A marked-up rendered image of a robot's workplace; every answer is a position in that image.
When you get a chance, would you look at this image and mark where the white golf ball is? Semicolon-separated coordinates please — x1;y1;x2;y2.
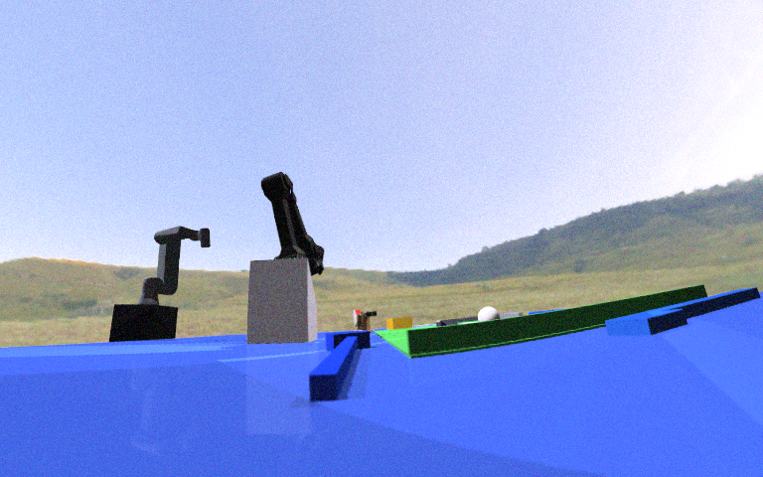
478;307;500;322

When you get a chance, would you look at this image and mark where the yellow rectangular block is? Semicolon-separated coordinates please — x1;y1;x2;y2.
386;317;412;330

